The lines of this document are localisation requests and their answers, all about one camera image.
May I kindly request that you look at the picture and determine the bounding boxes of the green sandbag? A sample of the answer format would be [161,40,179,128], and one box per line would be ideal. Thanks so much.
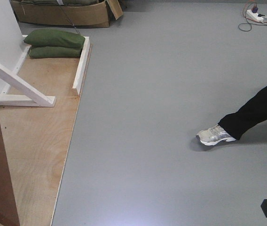
[24,29,85,48]
[29,46,82,58]

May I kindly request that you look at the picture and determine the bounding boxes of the plywood base board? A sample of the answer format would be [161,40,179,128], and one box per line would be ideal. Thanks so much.
[0,46,92,226]

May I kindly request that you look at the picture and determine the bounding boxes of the lower green sandbag far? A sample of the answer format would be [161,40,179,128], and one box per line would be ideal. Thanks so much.
[29,46,82,58]

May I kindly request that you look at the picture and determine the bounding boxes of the open cardboard box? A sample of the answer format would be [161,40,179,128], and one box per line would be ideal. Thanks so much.
[10,0,123,27]

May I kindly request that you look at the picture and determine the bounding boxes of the seated person in black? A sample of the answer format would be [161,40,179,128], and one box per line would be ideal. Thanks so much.
[196,86,267,146]

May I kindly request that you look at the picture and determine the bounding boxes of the cables on floor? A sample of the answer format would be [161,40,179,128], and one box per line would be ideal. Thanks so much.
[238,0,267,32]

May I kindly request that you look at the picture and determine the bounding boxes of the upper green sandbag far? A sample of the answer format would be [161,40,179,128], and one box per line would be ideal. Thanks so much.
[24,29,85,48]

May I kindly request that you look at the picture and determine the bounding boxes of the white wooden door frame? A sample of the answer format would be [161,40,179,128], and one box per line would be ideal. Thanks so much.
[0,0,92,109]

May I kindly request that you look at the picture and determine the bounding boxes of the white power strip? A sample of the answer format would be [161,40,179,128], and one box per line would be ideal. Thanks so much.
[246,9,264,23]

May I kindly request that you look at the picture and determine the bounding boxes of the olive sandbags in box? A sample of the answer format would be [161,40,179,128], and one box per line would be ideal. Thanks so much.
[21,0,100,6]

